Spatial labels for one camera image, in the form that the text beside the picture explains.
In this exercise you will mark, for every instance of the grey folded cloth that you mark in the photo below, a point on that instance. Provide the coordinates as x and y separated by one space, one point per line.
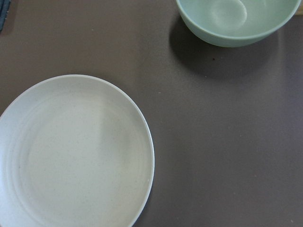
4 8

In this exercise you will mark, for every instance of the green bowl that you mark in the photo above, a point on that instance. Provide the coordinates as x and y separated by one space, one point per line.
235 23

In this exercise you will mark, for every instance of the cream round plate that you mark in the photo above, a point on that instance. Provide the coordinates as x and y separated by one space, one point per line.
75 151

